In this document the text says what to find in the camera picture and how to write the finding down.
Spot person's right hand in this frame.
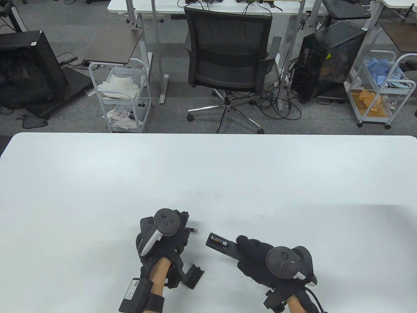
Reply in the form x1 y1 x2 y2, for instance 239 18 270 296
235 235 315 292

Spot person's left hand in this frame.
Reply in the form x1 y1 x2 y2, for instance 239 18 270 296
136 210 191 265

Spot black and white controller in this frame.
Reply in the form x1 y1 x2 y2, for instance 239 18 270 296
266 246 318 287
141 209 180 256

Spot black remote control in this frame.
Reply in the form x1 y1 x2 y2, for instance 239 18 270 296
206 232 241 261

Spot black battery cover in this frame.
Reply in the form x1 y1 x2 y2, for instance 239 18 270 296
183 265 205 290

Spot person's left forearm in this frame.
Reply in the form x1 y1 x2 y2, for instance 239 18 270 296
150 257 173 297

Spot person's right forearm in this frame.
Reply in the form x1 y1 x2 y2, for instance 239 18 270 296
287 292 305 313

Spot scattered printed paper sheets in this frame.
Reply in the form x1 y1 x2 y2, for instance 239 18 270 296
106 106 137 129

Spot white cart with papers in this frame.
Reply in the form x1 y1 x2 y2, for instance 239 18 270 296
89 59 152 133

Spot white cart with cloths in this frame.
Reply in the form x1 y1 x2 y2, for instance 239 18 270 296
344 51 417 130

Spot black flat floor piece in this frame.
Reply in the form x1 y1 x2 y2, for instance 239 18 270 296
17 115 49 128

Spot orange cloth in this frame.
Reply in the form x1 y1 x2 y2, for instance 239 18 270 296
358 90 382 113

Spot black mesh office chair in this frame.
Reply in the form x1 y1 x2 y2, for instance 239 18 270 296
184 7 282 134

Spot brown side table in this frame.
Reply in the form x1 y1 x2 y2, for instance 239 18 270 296
82 28 144 66
380 22 417 53

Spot black computer tower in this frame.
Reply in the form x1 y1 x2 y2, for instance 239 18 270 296
291 22 367 103

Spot blue cloth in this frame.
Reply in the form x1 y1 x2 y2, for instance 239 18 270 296
366 58 408 87

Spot white office desk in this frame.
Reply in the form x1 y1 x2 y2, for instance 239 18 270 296
108 0 329 105

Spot black small table top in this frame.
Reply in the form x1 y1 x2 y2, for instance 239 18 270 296
323 0 372 19

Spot black right wrist camera unit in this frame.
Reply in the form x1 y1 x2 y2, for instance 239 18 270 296
264 290 287 312

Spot black wrist camera unit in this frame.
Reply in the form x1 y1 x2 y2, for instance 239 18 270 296
118 278 165 313
264 290 287 312

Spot black left wrist camera unit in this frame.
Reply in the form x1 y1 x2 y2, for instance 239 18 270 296
118 278 165 313

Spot black wrist unit cable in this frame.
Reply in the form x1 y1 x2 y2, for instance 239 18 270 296
305 287 326 313

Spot tangle of black floor cables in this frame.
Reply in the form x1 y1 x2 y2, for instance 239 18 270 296
254 88 302 120

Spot silver aluminium post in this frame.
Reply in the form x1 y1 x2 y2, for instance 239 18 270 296
277 0 308 111
152 0 170 105

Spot black floor base plate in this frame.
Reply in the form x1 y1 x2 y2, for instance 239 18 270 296
62 67 93 98

